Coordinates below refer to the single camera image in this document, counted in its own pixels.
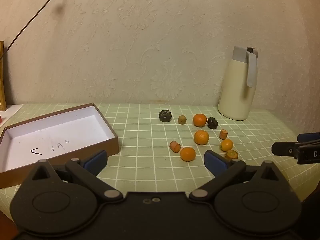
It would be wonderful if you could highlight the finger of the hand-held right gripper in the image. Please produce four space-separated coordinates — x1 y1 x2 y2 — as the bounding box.
272 142 300 157
297 133 320 143

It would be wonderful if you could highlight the smooth small orange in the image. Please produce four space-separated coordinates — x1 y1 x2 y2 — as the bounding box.
180 147 196 162

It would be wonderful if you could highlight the cream thermos jug grey handle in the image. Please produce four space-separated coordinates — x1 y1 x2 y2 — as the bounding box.
218 46 259 121

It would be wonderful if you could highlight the small kumquat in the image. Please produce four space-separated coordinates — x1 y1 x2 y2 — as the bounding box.
220 139 234 152

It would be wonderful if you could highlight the dark wrinkled fruit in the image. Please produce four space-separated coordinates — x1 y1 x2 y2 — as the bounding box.
207 117 219 130
159 109 172 123

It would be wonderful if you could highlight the thin dark cable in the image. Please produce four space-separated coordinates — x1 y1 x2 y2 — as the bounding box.
0 0 69 60

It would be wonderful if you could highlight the large mandarin orange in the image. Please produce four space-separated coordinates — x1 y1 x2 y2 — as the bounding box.
194 130 209 145
193 114 208 127

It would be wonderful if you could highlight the green checked tablecloth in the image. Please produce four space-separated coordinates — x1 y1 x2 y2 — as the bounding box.
0 102 320 215

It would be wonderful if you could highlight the wooden picture frame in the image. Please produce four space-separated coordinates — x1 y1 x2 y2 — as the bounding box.
0 41 7 112

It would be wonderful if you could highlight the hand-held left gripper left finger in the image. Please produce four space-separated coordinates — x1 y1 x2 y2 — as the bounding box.
24 150 123 202

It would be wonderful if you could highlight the brown cardboard box white inside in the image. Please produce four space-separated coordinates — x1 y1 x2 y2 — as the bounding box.
0 102 119 189

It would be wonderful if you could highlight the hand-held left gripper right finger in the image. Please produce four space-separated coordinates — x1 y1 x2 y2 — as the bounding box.
189 150 287 202

